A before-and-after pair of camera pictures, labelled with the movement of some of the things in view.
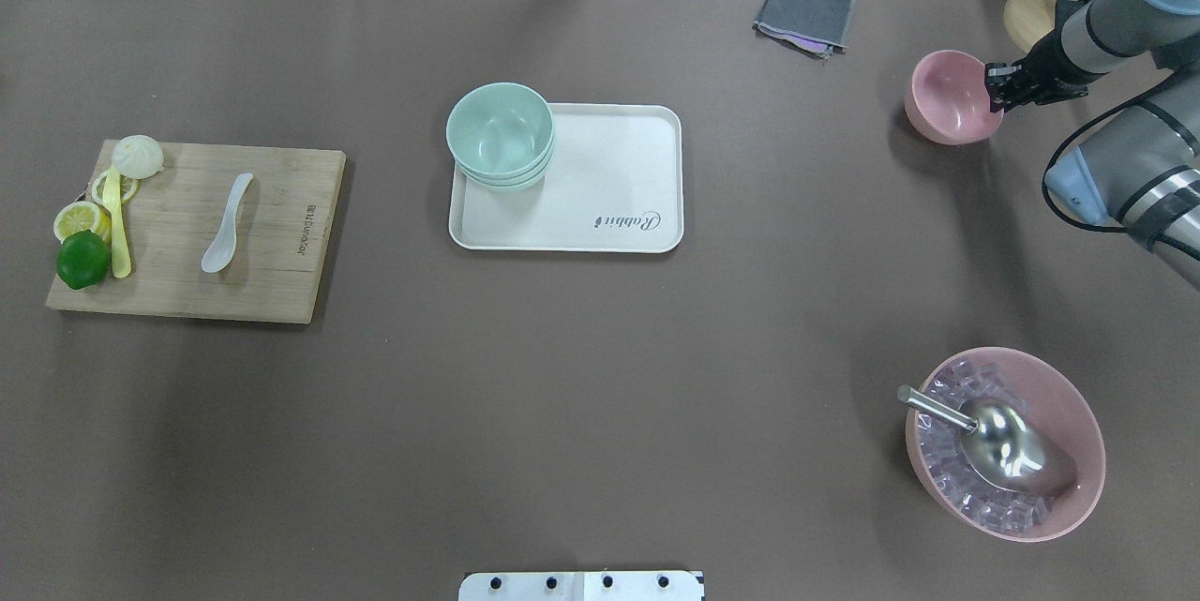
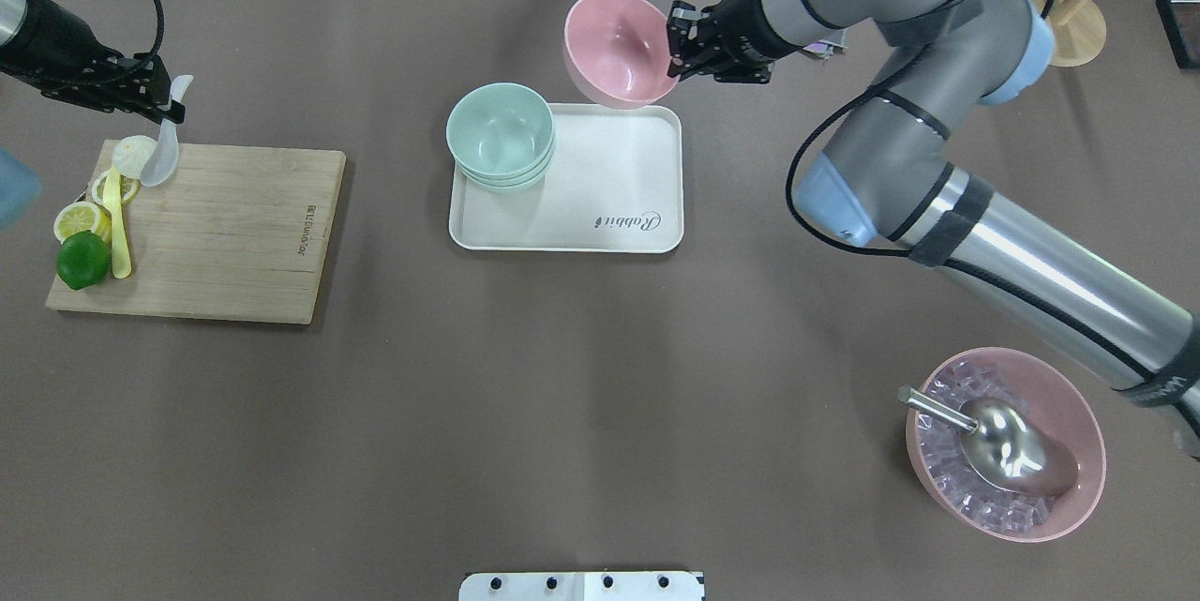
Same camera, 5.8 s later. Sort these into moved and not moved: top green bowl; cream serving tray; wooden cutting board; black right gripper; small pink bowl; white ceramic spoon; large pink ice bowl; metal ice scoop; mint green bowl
Moved: white ceramic spoon; small pink bowl; black right gripper
Not moved: large pink ice bowl; mint green bowl; top green bowl; wooden cutting board; metal ice scoop; cream serving tray
